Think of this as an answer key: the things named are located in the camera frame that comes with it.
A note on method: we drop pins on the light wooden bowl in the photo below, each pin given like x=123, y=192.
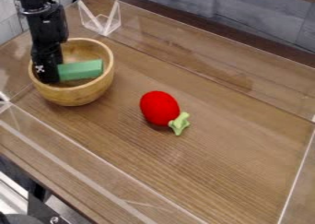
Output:
x=82, y=91

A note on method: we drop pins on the clear acrylic enclosure wall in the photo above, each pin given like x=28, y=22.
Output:
x=239, y=168

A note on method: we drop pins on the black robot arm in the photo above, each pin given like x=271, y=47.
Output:
x=48, y=28

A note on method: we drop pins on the clear acrylic corner bracket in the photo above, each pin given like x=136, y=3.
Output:
x=102, y=24

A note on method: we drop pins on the red plush strawberry toy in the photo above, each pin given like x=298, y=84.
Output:
x=162, y=111

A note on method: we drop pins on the green rectangular block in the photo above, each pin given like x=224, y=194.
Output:
x=80, y=70

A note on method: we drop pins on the black metal table bracket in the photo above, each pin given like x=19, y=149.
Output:
x=39, y=210

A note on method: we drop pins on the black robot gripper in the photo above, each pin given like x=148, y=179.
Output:
x=48, y=27

